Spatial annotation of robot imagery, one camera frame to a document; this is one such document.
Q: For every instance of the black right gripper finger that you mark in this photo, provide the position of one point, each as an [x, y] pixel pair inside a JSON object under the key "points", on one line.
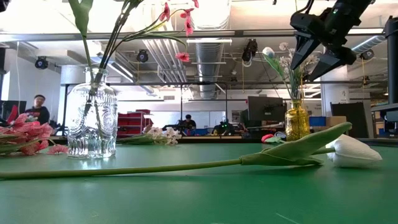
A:
{"points": [[303, 46], [337, 59]]}

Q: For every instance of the white blossom spray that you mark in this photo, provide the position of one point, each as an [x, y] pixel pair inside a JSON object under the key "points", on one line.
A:
{"points": [[155, 132], [283, 46]]}

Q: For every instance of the white artificial tulip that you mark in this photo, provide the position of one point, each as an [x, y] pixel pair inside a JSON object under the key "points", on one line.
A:
{"points": [[268, 52], [295, 152]]}

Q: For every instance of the red artificial tulip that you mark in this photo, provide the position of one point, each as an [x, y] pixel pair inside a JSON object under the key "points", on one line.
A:
{"points": [[266, 138], [81, 15]]}

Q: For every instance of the pink blossom spray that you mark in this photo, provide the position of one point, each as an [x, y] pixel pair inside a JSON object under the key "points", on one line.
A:
{"points": [[183, 57], [31, 129]]}

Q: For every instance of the clear ribbed glass vase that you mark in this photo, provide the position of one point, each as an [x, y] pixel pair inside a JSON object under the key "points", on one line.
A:
{"points": [[93, 130]]}

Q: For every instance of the black background robot arm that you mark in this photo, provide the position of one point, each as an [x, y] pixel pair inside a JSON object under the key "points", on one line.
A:
{"points": [[174, 127]]}

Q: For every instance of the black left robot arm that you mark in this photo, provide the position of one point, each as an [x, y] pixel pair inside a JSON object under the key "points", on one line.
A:
{"points": [[2, 3]]}

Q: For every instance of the yellow glass vase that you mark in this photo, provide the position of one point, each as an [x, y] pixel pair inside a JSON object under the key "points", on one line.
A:
{"points": [[297, 124]]}

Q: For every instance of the black board panel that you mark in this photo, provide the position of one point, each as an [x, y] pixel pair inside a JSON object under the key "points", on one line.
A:
{"points": [[348, 109]]}

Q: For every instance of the black ceiling device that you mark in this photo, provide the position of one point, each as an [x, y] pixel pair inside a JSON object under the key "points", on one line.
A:
{"points": [[249, 49]]}

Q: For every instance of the brown cardboard box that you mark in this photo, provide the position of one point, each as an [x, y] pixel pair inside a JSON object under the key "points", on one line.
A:
{"points": [[335, 121]]}

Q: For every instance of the blue storage bin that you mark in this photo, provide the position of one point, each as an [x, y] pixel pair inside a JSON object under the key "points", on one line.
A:
{"points": [[317, 121]]}

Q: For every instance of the black computer monitor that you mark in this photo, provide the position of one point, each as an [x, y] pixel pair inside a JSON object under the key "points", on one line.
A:
{"points": [[265, 109]]}

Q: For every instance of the white ceiling light bar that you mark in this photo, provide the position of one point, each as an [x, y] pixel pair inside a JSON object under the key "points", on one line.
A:
{"points": [[209, 40]]}

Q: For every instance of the person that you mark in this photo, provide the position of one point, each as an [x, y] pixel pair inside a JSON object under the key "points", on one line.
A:
{"points": [[188, 122], [38, 112]]}

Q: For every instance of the green table mat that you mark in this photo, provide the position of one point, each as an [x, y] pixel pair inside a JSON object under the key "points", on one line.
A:
{"points": [[199, 199]]}

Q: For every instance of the dark background monitor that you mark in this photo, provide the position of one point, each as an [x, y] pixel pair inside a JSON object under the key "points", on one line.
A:
{"points": [[15, 105]]}

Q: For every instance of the red background chair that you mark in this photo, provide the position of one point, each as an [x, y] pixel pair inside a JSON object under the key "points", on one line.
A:
{"points": [[13, 112]]}

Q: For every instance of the black ceiling camera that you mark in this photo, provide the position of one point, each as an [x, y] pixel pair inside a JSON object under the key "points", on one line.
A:
{"points": [[41, 63], [367, 54], [142, 56]]}

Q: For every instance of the silver flexible duct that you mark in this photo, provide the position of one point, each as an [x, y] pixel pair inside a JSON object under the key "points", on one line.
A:
{"points": [[368, 43]]}

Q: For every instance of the black frame post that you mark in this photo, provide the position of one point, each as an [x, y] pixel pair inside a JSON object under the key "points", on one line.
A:
{"points": [[391, 62]]}

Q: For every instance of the black background pipe frame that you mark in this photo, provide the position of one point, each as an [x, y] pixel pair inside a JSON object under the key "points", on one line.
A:
{"points": [[248, 83]]}

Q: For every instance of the gray overhead frame beam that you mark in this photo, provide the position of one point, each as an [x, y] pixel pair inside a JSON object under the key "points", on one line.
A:
{"points": [[238, 33]]}

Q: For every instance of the silver ceiling duct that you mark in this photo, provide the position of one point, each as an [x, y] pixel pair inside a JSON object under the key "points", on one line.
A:
{"points": [[209, 68]]}

